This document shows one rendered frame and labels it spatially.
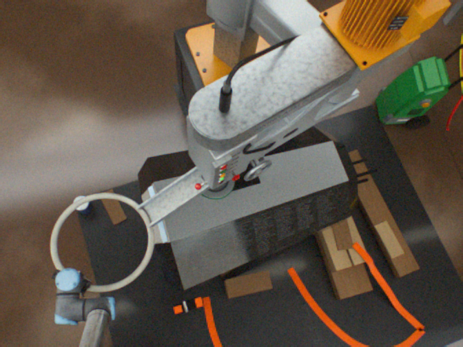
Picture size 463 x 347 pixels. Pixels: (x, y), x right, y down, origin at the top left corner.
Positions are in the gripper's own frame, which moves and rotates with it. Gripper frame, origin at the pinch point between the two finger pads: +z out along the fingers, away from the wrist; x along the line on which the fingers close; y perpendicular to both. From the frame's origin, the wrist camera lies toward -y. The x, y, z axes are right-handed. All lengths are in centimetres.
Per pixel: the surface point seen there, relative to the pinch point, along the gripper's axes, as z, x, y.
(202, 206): 1, 63, 34
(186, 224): 1, 51, 31
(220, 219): 0, 61, 46
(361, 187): 65, 150, 127
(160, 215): -6, 47, 18
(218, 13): -48, 140, -2
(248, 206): -1, 75, 56
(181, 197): -11, 59, 23
